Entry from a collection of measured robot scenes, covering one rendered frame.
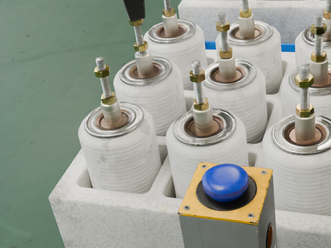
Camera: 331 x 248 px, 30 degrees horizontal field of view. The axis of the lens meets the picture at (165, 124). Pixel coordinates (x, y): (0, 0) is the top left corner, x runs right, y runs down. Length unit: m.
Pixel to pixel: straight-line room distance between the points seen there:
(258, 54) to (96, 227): 0.33
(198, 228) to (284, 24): 0.70
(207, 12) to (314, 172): 0.59
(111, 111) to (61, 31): 0.91
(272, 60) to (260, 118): 0.12
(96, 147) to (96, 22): 0.93
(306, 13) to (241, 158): 0.49
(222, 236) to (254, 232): 0.03
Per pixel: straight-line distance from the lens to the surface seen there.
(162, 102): 0.84
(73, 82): 1.40
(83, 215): 0.80
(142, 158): 0.76
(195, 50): 0.94
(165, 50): 0.92
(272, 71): 0.92
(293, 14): 1.17
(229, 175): 0.54
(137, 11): 0.81
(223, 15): 0.78
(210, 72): 0.84
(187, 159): 0.71
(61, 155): 1.18
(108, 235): 0.81
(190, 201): 0.54
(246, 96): 0.80
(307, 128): 0.69
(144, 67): 0.85
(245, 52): 0.89
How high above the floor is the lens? 0.68
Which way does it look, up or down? 35 degrees down
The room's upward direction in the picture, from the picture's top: 10 degrees counter-clockwise
